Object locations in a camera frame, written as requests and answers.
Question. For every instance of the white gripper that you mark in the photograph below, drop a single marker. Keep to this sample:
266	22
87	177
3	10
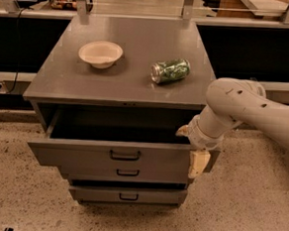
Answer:
201	136

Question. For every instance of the grey drawer cabinet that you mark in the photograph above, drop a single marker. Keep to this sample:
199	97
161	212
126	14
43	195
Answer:
121	103

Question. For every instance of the grey drawer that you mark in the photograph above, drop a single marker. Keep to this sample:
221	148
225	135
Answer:
115	174
129	195
111	154

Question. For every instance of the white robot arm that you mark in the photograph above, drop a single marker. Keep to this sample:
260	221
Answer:
231	102

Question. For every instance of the grey middle drawer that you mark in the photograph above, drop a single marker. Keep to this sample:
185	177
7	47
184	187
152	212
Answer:
115	174

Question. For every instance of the metal railing shelf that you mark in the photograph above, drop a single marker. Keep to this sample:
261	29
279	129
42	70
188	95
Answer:
236	13

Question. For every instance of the green soda can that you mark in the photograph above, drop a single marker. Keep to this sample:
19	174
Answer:
170	70

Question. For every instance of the grey top drawer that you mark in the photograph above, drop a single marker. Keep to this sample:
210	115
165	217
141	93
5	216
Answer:
111	154

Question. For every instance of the grey bottom drawer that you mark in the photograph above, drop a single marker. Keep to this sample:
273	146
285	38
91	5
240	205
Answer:
129	195

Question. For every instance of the white paper bowl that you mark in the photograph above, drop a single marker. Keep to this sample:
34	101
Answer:
100	54

